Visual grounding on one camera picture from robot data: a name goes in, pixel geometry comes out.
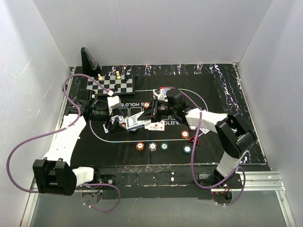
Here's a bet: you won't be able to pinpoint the blue playing card box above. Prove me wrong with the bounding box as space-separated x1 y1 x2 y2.
124 112 151 131

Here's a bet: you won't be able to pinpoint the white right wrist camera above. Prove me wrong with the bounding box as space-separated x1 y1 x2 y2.
158 94 166 101

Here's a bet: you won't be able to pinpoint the black poker table mat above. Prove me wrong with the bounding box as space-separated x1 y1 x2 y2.
71 74 225 167

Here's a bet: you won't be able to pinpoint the black white chessboard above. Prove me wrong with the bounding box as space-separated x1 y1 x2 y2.
86 75 135 97

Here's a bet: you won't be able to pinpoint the green blue chip stack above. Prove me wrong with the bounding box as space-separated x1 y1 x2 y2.
160 143 169 151

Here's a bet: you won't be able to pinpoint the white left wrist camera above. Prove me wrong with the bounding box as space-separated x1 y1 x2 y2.
107 96 121 114

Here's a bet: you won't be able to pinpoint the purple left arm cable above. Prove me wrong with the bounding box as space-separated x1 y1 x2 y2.
6 73 114 193

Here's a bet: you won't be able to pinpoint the black triangular stand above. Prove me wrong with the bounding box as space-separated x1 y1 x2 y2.
80 47 101 77

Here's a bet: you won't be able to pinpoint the black marbled table cover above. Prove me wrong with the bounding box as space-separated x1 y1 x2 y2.
63 63 267 166

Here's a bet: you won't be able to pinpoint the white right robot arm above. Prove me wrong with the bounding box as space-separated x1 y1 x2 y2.
138 87 258 188

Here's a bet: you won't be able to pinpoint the orange red chip stack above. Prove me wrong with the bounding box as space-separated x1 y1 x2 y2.
136 142 144 151

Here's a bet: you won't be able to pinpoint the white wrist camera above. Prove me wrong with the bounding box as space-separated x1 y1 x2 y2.
158 94 166 101
107 96 121 114

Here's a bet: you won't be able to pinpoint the face-up hearts card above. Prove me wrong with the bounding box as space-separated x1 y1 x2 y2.
144 121 165 131

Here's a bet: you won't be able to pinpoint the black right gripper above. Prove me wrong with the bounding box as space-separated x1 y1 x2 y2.
138 98 176 123

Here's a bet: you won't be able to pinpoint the red black triangular all-in marker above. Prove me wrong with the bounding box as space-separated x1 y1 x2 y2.
188 136 200 146

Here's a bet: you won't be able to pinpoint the orange chips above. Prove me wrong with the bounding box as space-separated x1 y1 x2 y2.
143 102 150 109
181 131 189 139

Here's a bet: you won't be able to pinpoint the green chips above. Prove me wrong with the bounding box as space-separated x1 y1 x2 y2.
183 145 192 154

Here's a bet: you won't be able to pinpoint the pink blue chip stack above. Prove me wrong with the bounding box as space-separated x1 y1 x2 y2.
149 142 157 152

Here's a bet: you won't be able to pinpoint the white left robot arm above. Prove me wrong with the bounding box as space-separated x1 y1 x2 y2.
33 89 121 196

